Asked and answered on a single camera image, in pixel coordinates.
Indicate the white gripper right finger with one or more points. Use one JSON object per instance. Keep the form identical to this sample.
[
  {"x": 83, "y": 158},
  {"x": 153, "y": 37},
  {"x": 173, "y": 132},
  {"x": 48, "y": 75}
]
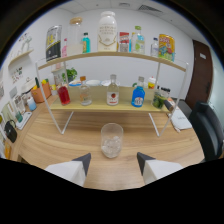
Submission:
[{"x": 156, "y": 168}]

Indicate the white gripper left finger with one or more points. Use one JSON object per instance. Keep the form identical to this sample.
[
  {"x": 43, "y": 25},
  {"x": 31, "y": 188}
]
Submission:
[{"x": 71, "y": 170}]

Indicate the clear bottle with white cap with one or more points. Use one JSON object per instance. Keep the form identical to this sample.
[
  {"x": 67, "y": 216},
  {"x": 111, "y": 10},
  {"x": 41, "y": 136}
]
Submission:
[{"x": 112, "y": 95}]

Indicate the clear glass with ice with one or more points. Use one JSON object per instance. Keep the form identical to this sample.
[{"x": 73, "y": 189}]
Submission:
[{"x": 111, "y": 141}]

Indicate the black chair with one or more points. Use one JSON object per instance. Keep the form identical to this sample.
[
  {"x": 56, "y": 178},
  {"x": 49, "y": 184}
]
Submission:
[{"x": 208, "y": 128}]

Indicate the black handbag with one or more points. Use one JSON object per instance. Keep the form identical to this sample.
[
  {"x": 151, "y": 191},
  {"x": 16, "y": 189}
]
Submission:
[{"x": 11, "y": 131}]

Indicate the blue liquid bottle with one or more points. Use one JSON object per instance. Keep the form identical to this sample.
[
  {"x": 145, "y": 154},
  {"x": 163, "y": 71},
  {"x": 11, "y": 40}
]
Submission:
[{"x": 138, "y": 96}]

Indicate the red liquid bottle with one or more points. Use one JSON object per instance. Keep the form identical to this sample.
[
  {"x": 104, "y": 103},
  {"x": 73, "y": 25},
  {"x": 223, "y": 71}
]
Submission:
[{"x": 63, "y": 95}]

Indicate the clear bottle with orange cap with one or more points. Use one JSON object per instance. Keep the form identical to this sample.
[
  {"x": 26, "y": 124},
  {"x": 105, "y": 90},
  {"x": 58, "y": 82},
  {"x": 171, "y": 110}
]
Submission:
[{"x": 85, "y": 95}]

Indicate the small white blue bottle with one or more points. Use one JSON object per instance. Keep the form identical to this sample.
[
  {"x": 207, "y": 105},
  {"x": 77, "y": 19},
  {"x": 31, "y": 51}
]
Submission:
[{"x": 32, "y": 104}]

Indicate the orange basket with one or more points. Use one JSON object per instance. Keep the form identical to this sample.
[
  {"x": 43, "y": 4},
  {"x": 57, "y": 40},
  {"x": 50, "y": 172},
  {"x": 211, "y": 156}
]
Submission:
[{"x": 41, "y": 94}]

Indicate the yellow tub with white lid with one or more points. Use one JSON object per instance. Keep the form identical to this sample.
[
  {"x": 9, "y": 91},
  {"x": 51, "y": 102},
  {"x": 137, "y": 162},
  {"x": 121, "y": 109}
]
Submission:
[{"x": 151, "y": 82}]

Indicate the white bowl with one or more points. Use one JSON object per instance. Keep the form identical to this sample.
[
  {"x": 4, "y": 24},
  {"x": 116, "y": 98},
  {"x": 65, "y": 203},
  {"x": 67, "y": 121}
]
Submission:
[
  {"x": 93, "y": 82},
  {"x": 106, "y": 82}
]

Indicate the green potted plant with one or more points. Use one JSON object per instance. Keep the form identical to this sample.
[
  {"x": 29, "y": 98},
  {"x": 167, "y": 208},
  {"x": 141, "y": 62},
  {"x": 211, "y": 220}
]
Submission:
[{"x": 71, "y": 74}]

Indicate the brown door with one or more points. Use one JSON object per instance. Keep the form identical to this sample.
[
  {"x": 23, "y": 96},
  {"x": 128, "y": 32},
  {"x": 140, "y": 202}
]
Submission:
[{"x": 199, "y": 73}]

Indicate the small clear bottle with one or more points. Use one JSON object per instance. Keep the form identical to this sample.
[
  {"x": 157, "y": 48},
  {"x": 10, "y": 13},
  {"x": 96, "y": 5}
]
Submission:
[{"x": 154, "y": 48}]

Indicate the small pink bottle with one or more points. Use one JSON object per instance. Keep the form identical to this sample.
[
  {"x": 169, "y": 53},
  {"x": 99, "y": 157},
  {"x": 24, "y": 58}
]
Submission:
[{"x": 64, "y": 50}]

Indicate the yellow printed can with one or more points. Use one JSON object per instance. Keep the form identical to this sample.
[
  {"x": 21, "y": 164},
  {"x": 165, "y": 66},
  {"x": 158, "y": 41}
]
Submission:
[{"x": 166, "y": 47}]

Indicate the clear bottle with green cap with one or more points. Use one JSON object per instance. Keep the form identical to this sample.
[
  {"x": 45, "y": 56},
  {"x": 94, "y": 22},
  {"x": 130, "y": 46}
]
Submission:
[{"x": 139, "y": 43}]

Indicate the small teal bottle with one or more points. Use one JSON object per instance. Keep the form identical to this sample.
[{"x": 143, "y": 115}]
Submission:
[{"x": 86, "y": 44}]

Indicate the slim light blue bottle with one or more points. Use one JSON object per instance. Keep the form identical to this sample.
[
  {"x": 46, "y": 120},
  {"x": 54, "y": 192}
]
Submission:
[{"x": 132, "y": 43}]

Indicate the red and white packet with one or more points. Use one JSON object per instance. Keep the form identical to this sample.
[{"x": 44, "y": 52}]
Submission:
[{"x": 124, "y": 41}]

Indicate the glass jar with cork lid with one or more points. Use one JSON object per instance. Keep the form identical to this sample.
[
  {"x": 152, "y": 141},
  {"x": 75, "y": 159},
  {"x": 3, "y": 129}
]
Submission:
[{"x": 75, "y": 38}]

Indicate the large white bottle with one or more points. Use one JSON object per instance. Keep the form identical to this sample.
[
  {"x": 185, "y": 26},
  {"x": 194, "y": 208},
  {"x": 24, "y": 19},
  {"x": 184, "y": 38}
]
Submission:
[{"x": 107, "y": 33}]

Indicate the white frame wooden shelf rack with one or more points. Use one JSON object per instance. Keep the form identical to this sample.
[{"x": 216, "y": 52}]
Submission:
[{"x": 100, "y": 100}]

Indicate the wooden wall shelf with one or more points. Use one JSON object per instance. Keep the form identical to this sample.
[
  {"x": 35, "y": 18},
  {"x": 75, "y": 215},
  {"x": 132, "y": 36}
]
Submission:
[{"x": 20, "y": 57}]

